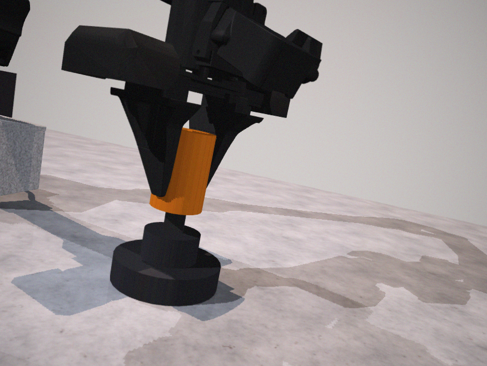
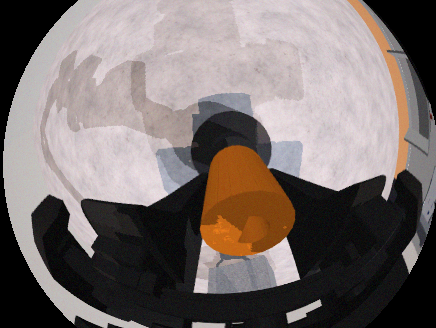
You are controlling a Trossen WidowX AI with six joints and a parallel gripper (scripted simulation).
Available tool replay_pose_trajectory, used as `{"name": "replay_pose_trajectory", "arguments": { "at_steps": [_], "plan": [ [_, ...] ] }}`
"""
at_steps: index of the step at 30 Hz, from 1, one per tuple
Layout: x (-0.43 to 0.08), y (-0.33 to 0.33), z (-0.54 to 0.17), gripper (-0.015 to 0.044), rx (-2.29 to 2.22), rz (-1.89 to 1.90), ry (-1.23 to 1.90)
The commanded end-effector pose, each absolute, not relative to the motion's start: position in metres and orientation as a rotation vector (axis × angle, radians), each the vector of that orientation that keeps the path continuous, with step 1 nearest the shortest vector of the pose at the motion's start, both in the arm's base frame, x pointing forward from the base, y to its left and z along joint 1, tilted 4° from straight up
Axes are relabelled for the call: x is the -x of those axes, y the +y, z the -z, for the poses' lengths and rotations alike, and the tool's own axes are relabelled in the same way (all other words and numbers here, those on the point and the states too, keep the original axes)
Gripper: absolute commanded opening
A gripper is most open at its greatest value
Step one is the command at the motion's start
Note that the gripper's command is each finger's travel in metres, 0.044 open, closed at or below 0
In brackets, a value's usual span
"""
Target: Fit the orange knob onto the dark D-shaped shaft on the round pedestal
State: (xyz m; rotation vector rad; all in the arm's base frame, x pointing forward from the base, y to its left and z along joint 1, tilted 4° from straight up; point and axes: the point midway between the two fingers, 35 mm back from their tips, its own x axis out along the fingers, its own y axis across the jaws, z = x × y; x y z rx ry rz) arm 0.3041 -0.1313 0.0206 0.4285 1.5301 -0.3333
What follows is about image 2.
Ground orange cylinder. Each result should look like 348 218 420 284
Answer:
201 145 295 256

